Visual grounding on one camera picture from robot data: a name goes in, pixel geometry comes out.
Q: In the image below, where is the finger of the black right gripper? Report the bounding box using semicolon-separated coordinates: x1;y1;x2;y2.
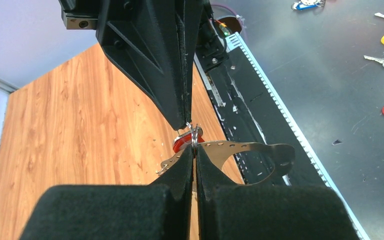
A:
180;0;203;125
96;0;187;130

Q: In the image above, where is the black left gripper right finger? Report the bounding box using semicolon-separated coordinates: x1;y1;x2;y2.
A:
196;146;358;240

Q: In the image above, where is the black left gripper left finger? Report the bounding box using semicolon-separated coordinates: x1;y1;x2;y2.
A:
20;146;194;240

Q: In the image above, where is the silver key with red tag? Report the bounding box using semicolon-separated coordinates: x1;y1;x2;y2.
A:
172;126;205;153

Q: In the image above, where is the metal key organizer plate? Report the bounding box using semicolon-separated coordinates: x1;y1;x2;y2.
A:
155;140;296;186

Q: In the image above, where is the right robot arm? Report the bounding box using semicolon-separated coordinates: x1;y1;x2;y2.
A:
96;0;226;130

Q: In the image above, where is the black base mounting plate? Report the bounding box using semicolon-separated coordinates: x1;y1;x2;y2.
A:
194;33;340;195

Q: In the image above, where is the red white key holder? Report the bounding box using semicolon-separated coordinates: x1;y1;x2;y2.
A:
291;0;326;11

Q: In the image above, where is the small split ring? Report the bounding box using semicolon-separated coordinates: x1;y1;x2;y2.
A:
185;122;201;157

